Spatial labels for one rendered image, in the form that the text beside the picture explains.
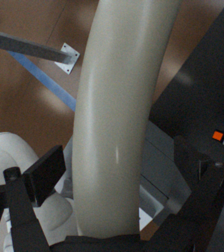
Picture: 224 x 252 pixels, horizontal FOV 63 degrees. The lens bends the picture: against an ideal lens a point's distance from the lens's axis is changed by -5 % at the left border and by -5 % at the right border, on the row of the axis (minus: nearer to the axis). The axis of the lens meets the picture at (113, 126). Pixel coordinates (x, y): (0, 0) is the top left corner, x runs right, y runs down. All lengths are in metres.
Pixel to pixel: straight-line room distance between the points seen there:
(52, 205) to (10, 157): 0.16
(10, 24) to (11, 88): 0.68
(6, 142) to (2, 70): 1.93
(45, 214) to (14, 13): 2.16
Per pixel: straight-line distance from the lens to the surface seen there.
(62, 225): 0.53
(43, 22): 2.05
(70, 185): 0.66
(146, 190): 0.64
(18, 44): 1.35
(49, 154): 0.18
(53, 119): 1.84
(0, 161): 0.51
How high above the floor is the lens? 1.35
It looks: 64 degrees down
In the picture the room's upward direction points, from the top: 106 degrees counter-clockwise
